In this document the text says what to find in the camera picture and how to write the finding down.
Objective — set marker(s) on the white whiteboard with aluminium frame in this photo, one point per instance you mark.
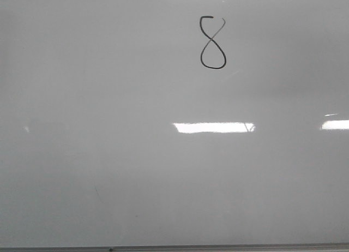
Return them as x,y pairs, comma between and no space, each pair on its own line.
173,122

